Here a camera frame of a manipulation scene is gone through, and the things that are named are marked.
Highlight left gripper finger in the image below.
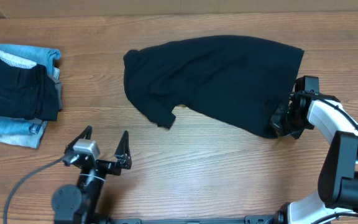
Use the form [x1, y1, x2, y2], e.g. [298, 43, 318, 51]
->
[114, 131, 132, 169]
[67, 125, 93, 149]

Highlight black t-shirt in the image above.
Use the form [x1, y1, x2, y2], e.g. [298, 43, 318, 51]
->
[123, 35, 304, 139]

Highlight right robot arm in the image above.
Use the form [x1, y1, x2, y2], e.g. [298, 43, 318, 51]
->
[268, 91, 358, 223]

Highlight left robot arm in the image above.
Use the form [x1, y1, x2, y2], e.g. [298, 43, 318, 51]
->
[52, 126, 132, 224]

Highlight grey folded garment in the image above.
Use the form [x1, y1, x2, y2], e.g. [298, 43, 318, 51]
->
[50, 77, 63, 110]

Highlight folded blue jeans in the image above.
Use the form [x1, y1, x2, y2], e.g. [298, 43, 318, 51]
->
[0, 116, 48, 149]

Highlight folded light blue garment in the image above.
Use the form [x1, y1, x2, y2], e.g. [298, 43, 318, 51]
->
[0, 44, 61, 75]

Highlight folded black garment on stack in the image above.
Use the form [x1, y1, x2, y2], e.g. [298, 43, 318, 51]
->
[0, 59, 60, 121]

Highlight white mesh garment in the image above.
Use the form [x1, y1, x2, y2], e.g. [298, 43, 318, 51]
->
[0, 50, 37, 69]

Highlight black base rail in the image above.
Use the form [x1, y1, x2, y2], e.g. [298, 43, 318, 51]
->
[110, 215, 275, 224]

